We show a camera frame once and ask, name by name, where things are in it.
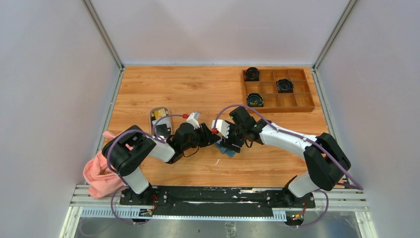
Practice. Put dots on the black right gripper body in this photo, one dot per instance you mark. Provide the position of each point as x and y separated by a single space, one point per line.
238 135

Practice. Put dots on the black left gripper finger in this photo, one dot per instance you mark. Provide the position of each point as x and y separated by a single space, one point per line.
210 139
206 132

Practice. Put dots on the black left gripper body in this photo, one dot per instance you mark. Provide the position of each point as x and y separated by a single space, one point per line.
197 139

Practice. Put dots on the blue leather card holder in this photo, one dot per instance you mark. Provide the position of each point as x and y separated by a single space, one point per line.
226 151

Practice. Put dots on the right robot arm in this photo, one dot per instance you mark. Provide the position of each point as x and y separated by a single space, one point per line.
325 160

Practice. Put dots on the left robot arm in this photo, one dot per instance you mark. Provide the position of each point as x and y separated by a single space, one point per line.
125 153

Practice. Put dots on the black blue rosette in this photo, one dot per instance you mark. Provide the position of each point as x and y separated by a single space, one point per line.
255 100

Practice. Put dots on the wooden compartment tray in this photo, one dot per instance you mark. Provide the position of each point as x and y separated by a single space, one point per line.
300 101

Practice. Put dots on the black rosette top left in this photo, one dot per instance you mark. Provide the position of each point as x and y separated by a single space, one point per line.
251 74

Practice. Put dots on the black rosette middle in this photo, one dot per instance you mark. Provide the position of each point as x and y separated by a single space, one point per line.
284 86

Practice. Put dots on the pink cloth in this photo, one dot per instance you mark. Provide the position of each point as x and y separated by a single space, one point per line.
100 178

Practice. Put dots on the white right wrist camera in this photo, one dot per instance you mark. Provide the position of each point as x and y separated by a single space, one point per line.
221 126

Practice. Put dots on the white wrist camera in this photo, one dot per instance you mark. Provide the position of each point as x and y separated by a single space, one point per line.
221 126
193 119

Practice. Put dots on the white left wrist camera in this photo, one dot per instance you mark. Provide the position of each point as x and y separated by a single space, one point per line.
193 119

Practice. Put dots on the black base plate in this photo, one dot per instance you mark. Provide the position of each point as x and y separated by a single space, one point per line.
224 202

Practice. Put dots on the aluminium frame rail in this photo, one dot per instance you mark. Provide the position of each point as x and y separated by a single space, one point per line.
336 200

